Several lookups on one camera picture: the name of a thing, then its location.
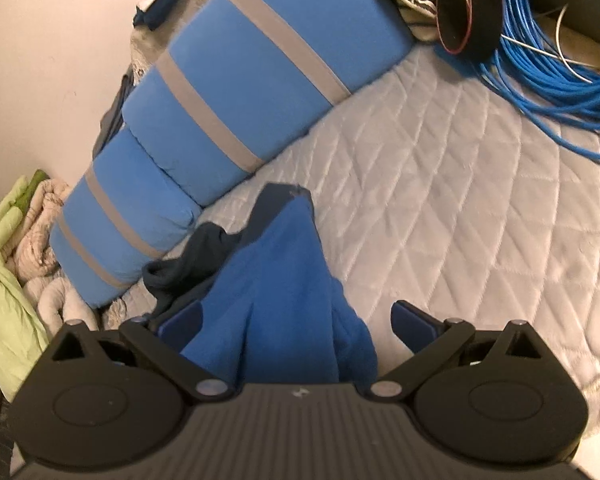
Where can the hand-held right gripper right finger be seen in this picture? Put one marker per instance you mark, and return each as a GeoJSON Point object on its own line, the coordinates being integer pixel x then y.
{"type": "Point", "coordinates": [415, 325]}

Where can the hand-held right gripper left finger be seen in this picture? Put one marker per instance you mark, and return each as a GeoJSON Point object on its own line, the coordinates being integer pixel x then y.
{"type": "Point", "coordinates": [180, 322]}

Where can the blue and navy fleece jacket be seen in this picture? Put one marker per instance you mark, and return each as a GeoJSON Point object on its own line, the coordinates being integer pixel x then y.
{"type": "Point", "coordinates": [280, 285]}

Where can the white quilted bed cover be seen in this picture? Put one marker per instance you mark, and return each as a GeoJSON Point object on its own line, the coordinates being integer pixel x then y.
{"type": "Point", "coordinates": [455, 210]}

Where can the blue pillow with grey stripes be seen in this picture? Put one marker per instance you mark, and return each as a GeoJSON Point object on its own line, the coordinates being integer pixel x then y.
{"type": "Point", "coordinates": [290, 30]}
{"type": "Point", "coordinates": [125, 200]}

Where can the beige puffy comforter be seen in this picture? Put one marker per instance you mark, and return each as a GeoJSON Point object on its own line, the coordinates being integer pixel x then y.
{"type": "Point", "coordinates": [35, 250]}

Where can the light green blanket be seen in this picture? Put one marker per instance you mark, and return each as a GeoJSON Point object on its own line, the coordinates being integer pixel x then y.
{"type": "Point", "coordinates": [5, 285]}

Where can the beige lace cloth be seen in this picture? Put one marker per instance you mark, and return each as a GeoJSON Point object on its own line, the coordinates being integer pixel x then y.
{"type": "Point", "coordinates": [150, 45]}

